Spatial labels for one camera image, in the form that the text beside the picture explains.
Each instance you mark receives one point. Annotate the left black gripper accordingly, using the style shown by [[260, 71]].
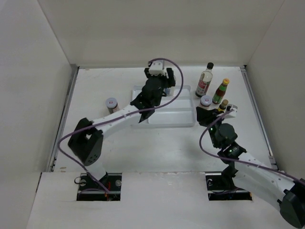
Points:
[[163, 78]]

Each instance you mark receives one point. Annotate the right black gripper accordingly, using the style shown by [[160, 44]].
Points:
[[204, 116]]

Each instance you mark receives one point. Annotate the tall dark soy sauce bottle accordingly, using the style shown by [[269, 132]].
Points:
[[204, 81]]

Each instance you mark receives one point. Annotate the pink label spice jar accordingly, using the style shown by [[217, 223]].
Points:
[[169, 91]]

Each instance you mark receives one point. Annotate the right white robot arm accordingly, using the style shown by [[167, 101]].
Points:
[[282, 191]]

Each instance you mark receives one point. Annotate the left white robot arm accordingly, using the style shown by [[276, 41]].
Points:
[[87, 139]]

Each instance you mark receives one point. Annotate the red lid pink jar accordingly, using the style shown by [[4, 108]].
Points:
[[205, 102]]

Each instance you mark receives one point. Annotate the small yellow label bottle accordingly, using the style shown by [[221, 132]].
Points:
[[223, 106]]

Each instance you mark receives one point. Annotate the white divided organizer tray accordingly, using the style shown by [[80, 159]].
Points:
[[179, 113]]

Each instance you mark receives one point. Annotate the red cap chili sauce bottle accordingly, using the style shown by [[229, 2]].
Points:
[[220, 92]]

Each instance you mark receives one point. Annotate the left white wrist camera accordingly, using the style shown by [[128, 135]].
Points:
[[157, 68]]

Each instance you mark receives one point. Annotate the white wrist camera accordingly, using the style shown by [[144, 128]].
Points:
[[157, 68], [231, 111]]

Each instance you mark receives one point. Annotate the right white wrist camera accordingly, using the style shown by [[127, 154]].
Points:
[[231, 111]]

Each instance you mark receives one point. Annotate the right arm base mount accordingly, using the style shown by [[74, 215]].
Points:
[[220, 186]]

